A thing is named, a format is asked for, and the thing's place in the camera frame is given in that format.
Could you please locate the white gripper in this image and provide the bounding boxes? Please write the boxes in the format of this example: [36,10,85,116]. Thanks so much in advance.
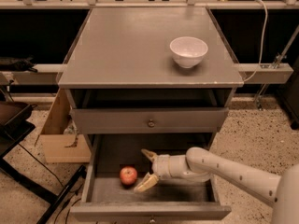
[134,148,199,193]

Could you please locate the red apple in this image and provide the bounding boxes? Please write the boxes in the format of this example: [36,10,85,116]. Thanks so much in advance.
[120,166,137,186]

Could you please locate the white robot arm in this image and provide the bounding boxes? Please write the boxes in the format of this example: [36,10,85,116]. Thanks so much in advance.
[135,147,299,224]

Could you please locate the grey open middle drawer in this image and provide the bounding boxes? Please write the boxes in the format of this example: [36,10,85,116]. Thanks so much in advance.
[71,133,231,223]

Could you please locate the grey top drawer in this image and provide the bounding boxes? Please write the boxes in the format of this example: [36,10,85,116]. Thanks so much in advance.
[71,108,228,134]

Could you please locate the grey wooden drawer cabinet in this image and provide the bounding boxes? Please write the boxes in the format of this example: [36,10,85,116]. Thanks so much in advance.
[57,7,244,142]

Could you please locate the round brass top knob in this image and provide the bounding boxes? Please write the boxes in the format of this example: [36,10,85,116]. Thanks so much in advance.
[148,119,155,128]

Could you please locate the cardboard box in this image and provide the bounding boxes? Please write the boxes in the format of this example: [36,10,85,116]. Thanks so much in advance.
[39,90,91,163]

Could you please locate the white ceramic bowl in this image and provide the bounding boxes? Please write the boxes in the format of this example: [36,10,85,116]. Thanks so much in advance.
[169,36,208,68]

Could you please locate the black metal stand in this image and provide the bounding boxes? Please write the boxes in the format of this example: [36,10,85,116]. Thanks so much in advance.
[0,101,86,224]

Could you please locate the black floor cable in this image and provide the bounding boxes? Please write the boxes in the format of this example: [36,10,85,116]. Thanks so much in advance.
[18,143,82,224]

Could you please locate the metal frame rail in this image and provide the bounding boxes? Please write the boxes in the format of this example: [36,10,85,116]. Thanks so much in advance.
[0,63,293,86]

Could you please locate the white cable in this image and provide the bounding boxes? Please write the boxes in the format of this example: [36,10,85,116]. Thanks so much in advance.
[242,0,269,83]

